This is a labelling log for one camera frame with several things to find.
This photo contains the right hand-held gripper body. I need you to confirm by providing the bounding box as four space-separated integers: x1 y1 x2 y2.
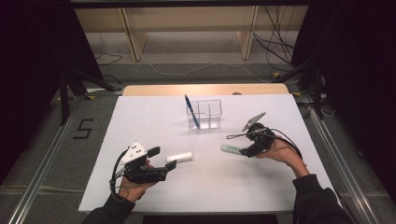
241 111 277 155

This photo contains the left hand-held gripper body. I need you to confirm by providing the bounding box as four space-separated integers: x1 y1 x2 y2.
119 141 168 185

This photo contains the white cylindrical eraser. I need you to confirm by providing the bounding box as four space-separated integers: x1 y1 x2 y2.
166 151 193 163

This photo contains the green highlighter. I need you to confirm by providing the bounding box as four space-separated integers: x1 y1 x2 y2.
220 143 246 156

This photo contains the clear plastic desk organizer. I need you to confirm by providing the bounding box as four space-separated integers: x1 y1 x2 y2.
186 99 223 131

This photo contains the blue ballpoint pen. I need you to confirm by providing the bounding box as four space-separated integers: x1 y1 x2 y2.
184 93 201 130

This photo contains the person's right hand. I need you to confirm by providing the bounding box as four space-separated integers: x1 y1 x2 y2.
255 138 311 179

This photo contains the person's left hand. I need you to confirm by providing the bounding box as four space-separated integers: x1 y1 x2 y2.
118 160 157 203

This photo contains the white board sheet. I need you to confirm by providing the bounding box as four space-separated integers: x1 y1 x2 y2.
78 93 344 215

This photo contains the black metal stand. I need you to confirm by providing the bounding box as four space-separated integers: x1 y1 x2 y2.
59 66 124 125
275 55 325 120

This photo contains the dark curtain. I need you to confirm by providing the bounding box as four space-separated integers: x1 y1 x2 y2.
0 0 105 185
291 0 396 203

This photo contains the light wooden shelf unit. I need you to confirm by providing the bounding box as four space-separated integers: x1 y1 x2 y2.
74 5 309 62

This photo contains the black metal bar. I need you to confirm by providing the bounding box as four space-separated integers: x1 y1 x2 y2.
69 0 312 8

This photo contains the right hand-held gripper cable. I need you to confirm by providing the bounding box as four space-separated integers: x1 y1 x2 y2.
225 128 304 161

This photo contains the hand-held gripper cable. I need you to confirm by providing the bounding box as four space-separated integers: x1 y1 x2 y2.
108 148 129 203
225 128 304 161

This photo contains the left hand-held gripper cable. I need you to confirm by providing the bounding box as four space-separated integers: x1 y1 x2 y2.
108 148 129 203

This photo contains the white floor cable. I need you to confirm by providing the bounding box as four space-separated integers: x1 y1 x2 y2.
141 57 272 84

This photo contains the aluminium floor rail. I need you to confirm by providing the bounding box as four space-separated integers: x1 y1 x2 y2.
7 92 88 224
302 95 380 224

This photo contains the bundle of black cables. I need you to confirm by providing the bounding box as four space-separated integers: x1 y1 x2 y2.
251 5 297 73

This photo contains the beige floor cable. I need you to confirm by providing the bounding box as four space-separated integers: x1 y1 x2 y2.
0 185 87 194

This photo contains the thin black floor cable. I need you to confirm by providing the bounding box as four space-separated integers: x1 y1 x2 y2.
94 52 124 66

